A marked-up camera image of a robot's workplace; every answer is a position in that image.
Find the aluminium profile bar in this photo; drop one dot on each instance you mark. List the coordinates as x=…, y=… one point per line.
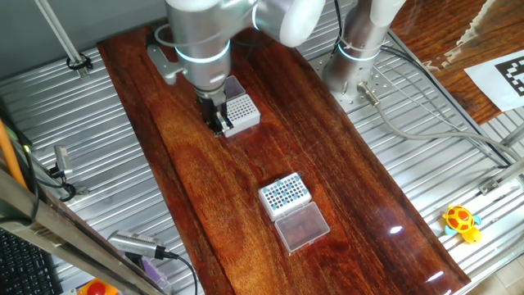
x=516, y=137

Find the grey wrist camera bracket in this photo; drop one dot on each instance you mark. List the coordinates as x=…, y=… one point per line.
x=163, y=67

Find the glossy wooden board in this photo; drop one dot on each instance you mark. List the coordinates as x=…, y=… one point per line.
x=229, y=172

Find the black rod clamp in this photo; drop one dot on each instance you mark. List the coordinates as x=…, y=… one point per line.
x=87, y=64

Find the orange pole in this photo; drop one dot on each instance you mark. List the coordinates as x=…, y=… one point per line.
x=10, y=160

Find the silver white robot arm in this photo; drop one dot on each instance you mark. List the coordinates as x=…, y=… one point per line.
x=204, y=41

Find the aluminium rod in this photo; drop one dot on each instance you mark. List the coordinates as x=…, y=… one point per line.
x=57, y=33

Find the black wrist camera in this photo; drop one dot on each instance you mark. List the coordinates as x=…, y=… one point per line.
x=153, y=39

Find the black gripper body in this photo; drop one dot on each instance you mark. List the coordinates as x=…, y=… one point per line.
x=209, y=108

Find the white hinged pipette tip box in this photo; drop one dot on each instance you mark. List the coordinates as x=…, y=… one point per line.
x=282, y=213
x=245, y=112

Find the purple pipette tip box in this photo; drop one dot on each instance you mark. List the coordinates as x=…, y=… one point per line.
x=152, y=270

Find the yellow orange turtle toy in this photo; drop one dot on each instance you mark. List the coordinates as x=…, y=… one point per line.
x=460, y=219

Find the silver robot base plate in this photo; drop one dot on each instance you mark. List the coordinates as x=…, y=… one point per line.
x=380, y=82

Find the aluminium frame beam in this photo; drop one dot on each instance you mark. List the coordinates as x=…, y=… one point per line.
x=41, y=217

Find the white paper marker sheet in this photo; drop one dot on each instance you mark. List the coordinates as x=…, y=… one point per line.
x=491, y=86

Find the black keyboard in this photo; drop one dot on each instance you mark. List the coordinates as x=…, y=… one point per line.
x=24, y=266

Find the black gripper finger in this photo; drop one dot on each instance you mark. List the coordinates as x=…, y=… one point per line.
x=215, y=127
x=226, y=121

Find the aluminium profile bracket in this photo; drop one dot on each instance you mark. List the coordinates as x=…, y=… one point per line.
x=489, y=186

